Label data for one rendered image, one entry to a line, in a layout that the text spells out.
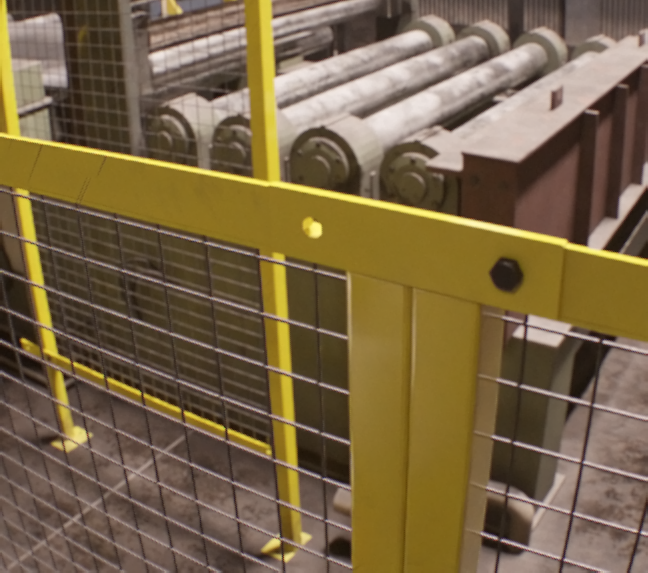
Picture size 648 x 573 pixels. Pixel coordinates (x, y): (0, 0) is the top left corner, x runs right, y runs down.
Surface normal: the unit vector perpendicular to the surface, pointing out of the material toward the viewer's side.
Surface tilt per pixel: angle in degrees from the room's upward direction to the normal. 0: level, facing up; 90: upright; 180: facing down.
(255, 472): 0
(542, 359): 90
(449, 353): 90
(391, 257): 90
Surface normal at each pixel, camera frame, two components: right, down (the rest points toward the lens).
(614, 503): -0.04, -0.91
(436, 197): -0.30, 0.47
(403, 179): -0.55, 0.36
